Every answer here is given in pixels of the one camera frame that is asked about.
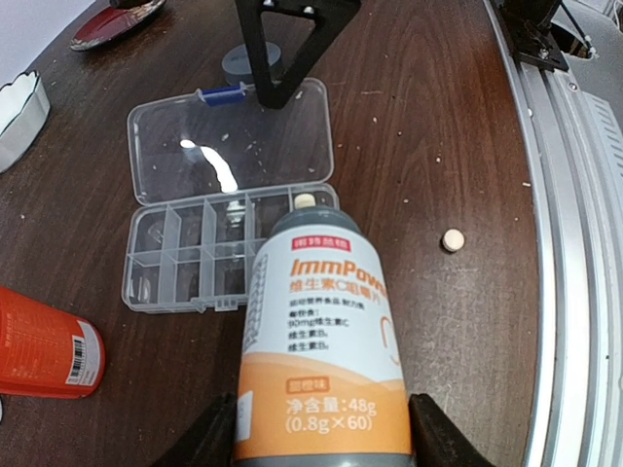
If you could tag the front aluminium rail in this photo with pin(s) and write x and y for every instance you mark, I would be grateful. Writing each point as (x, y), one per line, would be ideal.
(571, 123)

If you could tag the grey capped white orange bottle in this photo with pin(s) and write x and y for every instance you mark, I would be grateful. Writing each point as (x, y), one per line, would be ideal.
(321, 382)

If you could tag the grey bottle cap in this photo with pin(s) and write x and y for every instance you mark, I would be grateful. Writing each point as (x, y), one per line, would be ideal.
(237, 69)

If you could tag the beige pills in organizer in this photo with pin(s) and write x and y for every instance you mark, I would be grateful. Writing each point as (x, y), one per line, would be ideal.
(304, 200)

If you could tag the clear plastic pill organizer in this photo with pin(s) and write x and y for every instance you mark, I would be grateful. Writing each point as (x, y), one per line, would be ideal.
(212, 172)

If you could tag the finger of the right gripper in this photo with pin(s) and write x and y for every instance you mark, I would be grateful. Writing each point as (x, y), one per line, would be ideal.
(285, 39)

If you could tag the loose round beige pill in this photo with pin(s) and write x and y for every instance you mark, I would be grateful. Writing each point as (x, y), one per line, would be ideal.
(453, 240)

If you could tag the white fluted bowl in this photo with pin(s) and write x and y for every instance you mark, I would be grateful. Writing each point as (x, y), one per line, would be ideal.
(25, 108)

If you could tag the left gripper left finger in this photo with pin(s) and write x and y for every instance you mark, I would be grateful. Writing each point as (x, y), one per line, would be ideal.
(210, 439)

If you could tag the orange pill bottle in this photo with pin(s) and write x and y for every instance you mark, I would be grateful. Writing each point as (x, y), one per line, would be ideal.
(47, 352)

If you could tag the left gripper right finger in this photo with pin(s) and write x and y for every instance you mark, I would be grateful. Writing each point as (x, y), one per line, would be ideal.
(436, 440)

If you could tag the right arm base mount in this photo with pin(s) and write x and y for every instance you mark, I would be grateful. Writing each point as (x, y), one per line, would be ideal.
(532, 36)

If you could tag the red patterned plate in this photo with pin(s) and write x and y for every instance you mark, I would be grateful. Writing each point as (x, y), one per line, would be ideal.
(111, 24)

